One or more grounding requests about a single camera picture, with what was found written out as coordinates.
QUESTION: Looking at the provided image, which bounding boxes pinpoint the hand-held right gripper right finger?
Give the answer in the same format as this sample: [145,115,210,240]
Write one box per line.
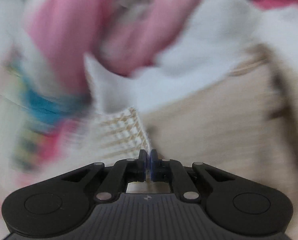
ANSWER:
[150,149,237,202]

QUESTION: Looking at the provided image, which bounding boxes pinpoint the beige checked knit jacket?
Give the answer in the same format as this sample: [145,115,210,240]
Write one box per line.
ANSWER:
[85,55,154,180]

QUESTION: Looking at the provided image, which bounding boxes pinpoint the pink and blue patterned quilt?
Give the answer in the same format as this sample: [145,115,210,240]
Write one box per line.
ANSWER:
[0,0,298,130]

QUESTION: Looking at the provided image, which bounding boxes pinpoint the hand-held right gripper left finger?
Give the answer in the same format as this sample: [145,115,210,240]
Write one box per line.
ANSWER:
[61,149,147,202]

